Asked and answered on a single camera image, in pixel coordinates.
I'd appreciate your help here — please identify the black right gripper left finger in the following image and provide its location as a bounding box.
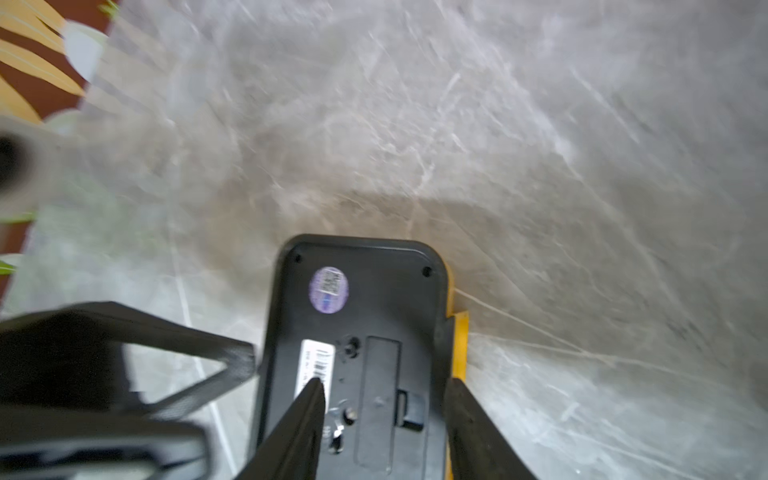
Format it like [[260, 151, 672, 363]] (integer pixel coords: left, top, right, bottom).
[[236, 378, 325, 480]]

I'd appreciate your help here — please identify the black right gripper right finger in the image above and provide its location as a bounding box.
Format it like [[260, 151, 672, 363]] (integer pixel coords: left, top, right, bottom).
[[444, 378, 536, 480]]

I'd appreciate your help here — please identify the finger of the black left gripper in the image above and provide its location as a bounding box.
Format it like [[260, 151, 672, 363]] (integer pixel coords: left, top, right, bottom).
[[1, 302, 256, 420], [1, 405, 210, 479]]

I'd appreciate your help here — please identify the black battery cover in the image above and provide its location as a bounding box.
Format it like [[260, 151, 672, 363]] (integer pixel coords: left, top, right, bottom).
[[355, 336, 401, 475]]

